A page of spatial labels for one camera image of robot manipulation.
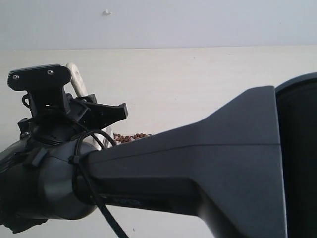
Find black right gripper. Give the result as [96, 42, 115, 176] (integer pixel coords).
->
[18, 93, 128, 146]

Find wooden paint brush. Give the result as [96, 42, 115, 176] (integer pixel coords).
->
[65, 62, 115, 151]

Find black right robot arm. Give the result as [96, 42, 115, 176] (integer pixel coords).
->
[0, 73, 317, 238]

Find scattered brown pellets and grains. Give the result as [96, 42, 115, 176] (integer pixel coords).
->
[113, 133, 152, 145]

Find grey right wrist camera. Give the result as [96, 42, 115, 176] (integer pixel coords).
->
[7, 64, 71, 117]

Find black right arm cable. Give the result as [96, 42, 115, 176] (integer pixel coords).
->
[70, 131, 129, 238]

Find white wall hook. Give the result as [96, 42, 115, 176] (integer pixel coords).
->
[102, 9, 112, 16]

